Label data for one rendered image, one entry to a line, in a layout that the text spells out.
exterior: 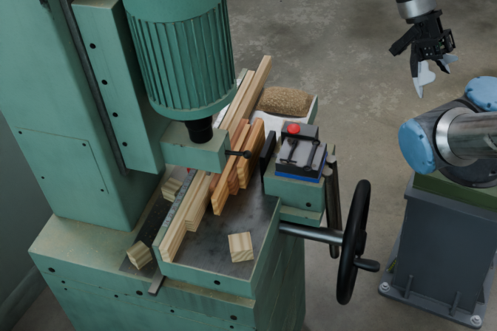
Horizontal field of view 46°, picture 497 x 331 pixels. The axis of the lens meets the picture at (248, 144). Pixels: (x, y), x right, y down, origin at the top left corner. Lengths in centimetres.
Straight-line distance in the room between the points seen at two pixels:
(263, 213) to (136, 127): 34
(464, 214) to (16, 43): 129
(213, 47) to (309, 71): 212
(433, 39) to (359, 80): 156
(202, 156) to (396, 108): 180
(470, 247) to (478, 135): 60
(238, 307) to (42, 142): 55
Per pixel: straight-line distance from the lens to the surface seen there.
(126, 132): 122
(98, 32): 106
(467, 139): 145
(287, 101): 152
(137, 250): 136
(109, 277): 143
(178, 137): 125
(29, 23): 108
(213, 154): 121
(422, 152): 154
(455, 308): 219
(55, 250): 149
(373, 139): 274
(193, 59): 101
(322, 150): 129
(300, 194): 130
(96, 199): 139
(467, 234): 190
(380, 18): 352
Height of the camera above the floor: 193
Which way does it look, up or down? 45 degrees down
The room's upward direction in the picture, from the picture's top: 6 degrees counter-clockwise
